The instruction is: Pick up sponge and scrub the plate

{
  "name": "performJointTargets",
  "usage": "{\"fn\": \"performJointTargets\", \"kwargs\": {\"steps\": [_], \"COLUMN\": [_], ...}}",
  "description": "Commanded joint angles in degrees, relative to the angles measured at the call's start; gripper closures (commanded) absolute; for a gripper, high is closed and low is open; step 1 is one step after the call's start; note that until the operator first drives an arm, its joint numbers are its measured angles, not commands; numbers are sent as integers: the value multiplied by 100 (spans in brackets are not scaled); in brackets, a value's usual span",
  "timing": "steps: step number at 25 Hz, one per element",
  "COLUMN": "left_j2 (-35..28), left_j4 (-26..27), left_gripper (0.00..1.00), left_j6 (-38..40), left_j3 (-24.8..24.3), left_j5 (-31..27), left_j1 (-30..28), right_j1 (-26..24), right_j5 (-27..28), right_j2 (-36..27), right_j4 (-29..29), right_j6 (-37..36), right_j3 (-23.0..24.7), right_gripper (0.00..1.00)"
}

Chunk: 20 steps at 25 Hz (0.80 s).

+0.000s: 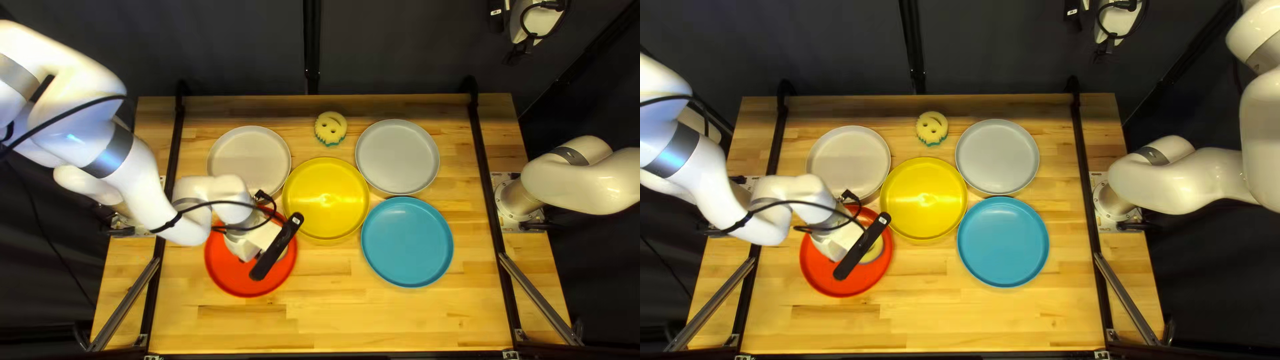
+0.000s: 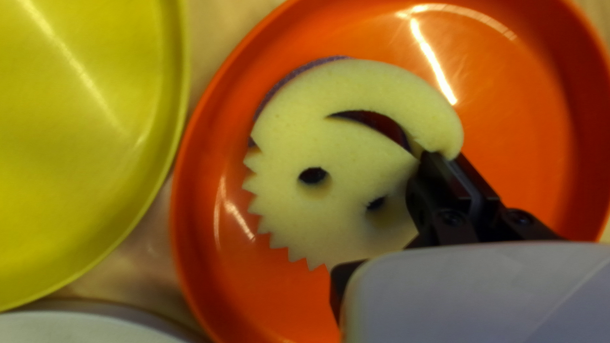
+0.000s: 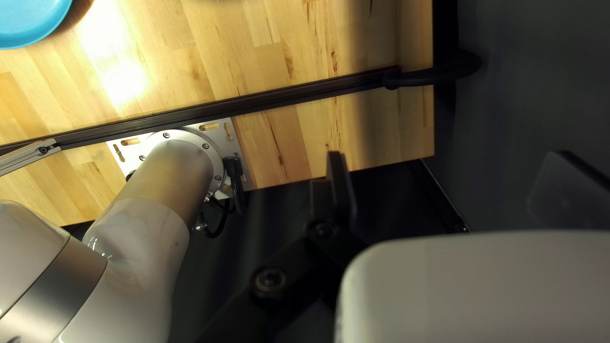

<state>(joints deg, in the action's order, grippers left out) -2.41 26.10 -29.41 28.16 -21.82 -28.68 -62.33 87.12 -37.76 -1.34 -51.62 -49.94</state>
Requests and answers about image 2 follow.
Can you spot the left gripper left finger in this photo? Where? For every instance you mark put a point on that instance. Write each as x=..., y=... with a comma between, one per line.
x=441, y=205

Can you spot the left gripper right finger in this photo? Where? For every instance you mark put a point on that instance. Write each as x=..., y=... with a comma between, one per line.
x=505, y=224

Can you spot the yellow smiling sponge blue underside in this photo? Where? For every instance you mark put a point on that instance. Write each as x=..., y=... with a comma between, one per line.
x=333, y=200

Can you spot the orange round plate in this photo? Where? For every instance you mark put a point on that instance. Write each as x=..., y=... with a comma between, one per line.
x=514, y=119

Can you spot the yellow round plate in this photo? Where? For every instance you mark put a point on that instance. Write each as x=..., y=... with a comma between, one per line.
x=71, y=143

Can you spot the pale grey round plate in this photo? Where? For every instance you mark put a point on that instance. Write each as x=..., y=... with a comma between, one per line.
x=71, y=328

